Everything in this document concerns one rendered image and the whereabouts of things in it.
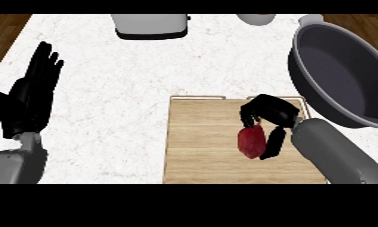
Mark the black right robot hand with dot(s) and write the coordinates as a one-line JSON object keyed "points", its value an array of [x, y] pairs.
{"points": [[274, 108]]}

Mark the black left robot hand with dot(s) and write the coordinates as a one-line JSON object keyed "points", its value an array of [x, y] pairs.
{"points": [[30, 91]]}

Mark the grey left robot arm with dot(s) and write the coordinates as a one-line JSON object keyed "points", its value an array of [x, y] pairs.
{"points": [[23, 161]]}

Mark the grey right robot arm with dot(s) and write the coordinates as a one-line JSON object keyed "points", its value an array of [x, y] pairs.
{"points": [[334, 152]]}

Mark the wooden tray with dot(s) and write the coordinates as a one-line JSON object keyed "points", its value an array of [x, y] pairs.
{"points": [[237, 144]]}

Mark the dark grey pot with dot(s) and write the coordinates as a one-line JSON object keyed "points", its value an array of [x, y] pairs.
{"points": [[340, 71]]}

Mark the white bowl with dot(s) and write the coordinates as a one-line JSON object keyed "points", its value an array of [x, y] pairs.
{"points": [[256, 18]]}

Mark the white toaster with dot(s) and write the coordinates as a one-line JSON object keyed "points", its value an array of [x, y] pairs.
{"points": [[150, 26]]}

